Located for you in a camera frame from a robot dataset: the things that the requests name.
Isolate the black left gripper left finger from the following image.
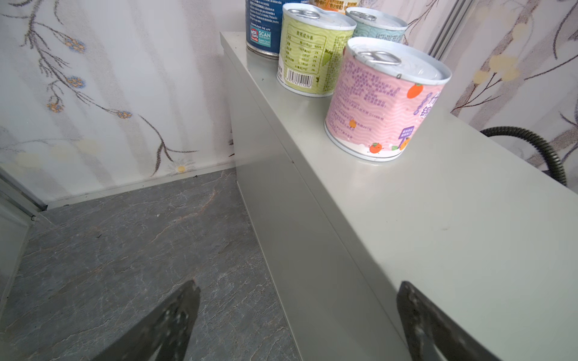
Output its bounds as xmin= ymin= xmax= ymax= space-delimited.
xmin=94 ymin=280 xmax=201 ymax=360

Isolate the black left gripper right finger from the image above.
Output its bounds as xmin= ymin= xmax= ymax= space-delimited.
xmin=396 ymin=281 xmax=498 ymax=360

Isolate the pink labelled white can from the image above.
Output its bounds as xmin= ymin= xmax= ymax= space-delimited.
xmin=325 ymin=37 xmax=452 ymax=162

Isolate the green labelled white can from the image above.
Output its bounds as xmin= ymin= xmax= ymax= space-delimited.
xmin=277 ymin=3 xmax=357 ymax=98

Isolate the teal labelled white can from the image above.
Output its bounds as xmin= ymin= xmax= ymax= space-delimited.
xmin=346 ymin=7 xmax=409 ymax=43

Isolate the blue labelled tin can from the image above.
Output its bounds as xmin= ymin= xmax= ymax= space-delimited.
xmin=245 ymin=0 xmax=309 ymax=59

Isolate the orange can with plastic lid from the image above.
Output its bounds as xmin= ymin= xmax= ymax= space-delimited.
xmin=309 ymin=0 xmax=361 ymax=14

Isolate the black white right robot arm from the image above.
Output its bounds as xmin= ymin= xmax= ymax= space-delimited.
xmin=480 ymin=126 xmax=567 ymax=186

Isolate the grey metal cabinet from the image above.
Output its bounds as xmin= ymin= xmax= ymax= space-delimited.
xmin=221 ymin=32 xmax=577 ymax=360

